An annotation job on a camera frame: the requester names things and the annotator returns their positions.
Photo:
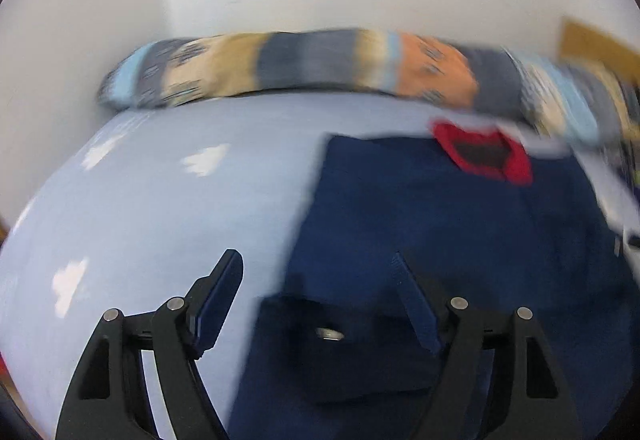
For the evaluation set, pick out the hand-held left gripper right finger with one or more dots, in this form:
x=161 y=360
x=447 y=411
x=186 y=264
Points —
x=420 y=315

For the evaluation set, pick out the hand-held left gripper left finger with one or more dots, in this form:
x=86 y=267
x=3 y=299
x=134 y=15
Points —
x=215 y=315

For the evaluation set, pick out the navy jacket with red collar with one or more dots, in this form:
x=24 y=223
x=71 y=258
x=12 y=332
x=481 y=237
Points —
x=400 y=210

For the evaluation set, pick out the light blue cloud bed sheet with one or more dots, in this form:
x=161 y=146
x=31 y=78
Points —
x=175 y=220

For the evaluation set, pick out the patchwork quilt roll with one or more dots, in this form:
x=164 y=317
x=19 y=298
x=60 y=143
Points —
x=310 y=62

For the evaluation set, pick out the wooden headboard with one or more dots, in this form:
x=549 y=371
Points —
x=590 y=42

